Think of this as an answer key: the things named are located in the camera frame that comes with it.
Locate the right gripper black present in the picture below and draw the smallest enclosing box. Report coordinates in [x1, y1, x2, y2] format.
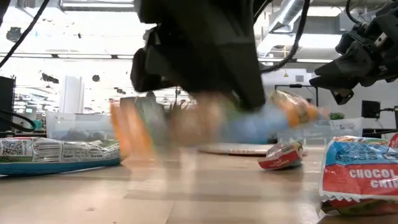
[309, 14, 398, 106]

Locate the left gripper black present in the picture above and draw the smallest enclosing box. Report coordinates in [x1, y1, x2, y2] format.
[135, 0, 267, 111]

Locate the orange green Chewy granola bar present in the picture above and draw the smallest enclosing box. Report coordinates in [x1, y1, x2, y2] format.
[110, 90, 327, 159]

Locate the chocolate chip granola bar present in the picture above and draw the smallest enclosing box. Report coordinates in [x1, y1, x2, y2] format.
[317, 134, 398, 216]

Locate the red-ended granola bar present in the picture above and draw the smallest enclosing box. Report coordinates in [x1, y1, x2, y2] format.
[257, 139, 304, 170]

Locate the granola bar with nutrition label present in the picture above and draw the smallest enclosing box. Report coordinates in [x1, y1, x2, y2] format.
[0, 136, 121, 175]

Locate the small black square box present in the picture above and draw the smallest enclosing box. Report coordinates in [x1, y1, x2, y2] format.
[361, 100, 381, 119]

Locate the clear plastic bin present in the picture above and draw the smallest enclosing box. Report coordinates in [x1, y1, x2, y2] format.
[45, 111, 121, 142]
[276, 117, 364, 146]

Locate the black horizontal beam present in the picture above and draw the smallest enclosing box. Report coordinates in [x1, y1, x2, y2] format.
[362, 128, 398, 139]

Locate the round woven beige mat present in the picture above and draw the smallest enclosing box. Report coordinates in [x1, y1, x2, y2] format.
[198, 142, 275, 156]

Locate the long ceiling light strip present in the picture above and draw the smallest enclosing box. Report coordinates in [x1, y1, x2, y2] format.
[0, 53, 333, 64]

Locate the white column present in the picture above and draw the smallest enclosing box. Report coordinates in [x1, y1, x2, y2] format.
[58, 75, 85, 114]

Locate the tall black box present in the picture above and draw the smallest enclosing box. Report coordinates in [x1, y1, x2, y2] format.
[0, 76, 16, 133]

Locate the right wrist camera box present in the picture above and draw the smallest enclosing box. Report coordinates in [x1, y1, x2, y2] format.
[335, 30, 356, 56]

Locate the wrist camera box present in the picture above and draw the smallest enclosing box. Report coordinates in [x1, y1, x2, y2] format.
[130, 26, 178, 93]
[335, 30, 356, 56]

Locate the black metal frame stand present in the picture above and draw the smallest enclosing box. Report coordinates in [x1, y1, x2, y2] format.
[274, 83, 320, 108]

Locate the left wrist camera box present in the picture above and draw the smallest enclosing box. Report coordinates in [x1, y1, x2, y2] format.
[130, 26, 178, 93]

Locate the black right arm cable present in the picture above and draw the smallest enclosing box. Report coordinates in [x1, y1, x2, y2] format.
[345, 0, 363, 26]

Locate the silver ribbed air duct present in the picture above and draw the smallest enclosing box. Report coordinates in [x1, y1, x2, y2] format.
[269, 0, 312, 34]

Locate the thick black looped cable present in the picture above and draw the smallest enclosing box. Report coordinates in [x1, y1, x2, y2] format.
[0, 108, 37, 133]

